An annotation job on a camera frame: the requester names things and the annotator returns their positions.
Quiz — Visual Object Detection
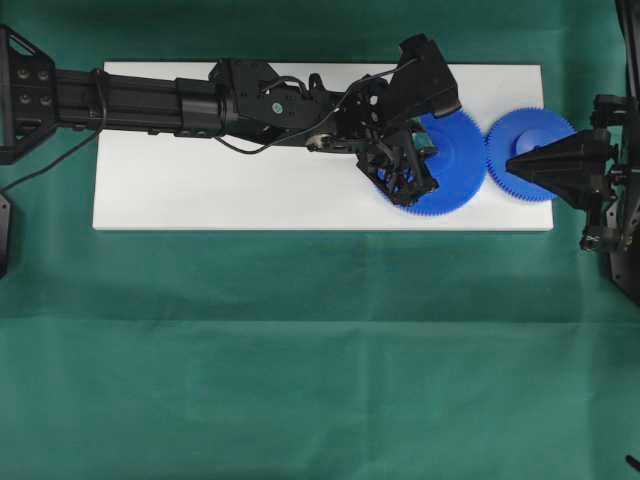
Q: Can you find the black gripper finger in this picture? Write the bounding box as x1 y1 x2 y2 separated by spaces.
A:
506 168 608 210
506 128 612 173

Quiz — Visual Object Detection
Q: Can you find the black gripper finger green tape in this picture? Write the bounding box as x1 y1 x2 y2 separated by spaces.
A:
407 119 435 156
356 146 439 206

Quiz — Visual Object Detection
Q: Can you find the black taped gripper body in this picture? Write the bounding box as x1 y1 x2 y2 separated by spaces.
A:
305 72 425 165

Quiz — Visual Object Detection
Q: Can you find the black other arm gripper body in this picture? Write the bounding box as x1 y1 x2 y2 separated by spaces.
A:
581 95 639 253

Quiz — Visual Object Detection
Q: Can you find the blue gear with hub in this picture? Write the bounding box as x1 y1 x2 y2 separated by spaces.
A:
486 107 576 202

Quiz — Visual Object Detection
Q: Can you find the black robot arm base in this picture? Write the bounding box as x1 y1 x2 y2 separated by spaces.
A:
604 200 639 305

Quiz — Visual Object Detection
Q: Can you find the white rectangular board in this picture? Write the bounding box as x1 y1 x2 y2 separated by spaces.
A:
92 61 554 231

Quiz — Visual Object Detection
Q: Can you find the green table cloth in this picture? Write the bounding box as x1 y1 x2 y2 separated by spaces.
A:
1 1 639 479

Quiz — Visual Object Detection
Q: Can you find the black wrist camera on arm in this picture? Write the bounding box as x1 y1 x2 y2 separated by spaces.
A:
381 34 461 127

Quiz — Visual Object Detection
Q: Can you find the black robot arm with cable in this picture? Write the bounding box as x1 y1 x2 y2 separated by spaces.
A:
1 26 347 165

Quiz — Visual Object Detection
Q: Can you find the black metal frame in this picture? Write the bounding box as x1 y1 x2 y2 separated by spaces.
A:
615 0 639 99

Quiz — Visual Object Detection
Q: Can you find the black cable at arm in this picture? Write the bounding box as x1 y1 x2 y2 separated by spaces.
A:
0 67 416 194

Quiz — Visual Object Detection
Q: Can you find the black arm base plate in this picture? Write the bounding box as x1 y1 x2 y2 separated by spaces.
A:
0 194 11 278

